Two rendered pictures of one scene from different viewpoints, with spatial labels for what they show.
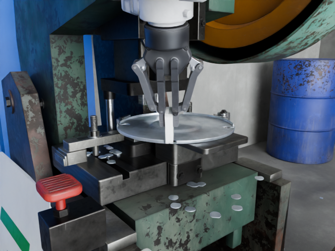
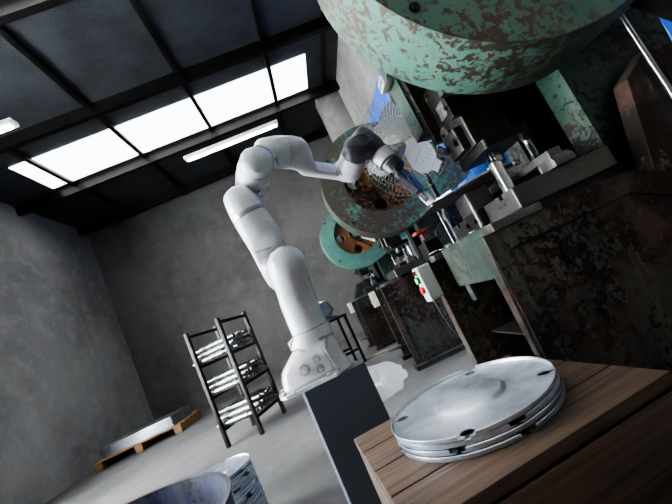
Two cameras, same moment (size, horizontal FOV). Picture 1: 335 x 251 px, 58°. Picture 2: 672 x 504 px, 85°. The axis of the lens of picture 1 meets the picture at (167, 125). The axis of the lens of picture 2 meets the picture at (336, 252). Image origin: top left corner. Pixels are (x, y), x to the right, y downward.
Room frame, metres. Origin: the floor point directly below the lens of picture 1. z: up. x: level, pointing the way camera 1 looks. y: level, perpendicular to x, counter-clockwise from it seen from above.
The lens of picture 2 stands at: (0.96, -1.27, 0.61)
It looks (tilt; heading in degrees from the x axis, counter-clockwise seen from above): 8 degrees up; 123
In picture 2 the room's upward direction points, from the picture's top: 25 degrees counter-clockwise
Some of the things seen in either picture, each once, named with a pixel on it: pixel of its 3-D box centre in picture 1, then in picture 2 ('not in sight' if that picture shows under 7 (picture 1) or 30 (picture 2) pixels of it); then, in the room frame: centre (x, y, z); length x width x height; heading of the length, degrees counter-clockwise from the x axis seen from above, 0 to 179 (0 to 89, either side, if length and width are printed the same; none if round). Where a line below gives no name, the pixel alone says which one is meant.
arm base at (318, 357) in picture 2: not in sight; (306, 357); (0.21, -0.47, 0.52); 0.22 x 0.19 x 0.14; 48
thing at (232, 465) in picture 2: not in sight; (212, 477); (-0.44, -0.49, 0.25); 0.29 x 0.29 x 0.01
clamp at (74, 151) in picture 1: (91, 136); not in sight; (0.73, 0.19, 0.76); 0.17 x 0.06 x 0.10; 128
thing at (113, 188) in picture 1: (147, 153); (520, 201); (0.84, 0.06, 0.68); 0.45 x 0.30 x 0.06; 128
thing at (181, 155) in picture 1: (188, 155); (467, 211); (0.70, -0.05, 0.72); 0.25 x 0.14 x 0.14; 38
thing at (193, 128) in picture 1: (175, 125); (470, 187); (0.74, -0.02, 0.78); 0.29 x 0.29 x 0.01
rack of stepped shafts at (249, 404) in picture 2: not in sight; (235, 374); (-1.73, 0.72, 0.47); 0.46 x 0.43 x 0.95; 18
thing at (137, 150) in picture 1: (146, 137); (515, 189); (0.84, 0.06, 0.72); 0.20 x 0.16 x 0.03; 128
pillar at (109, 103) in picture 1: (109, 109); not in sight; (0.84, 0.16, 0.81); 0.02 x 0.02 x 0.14
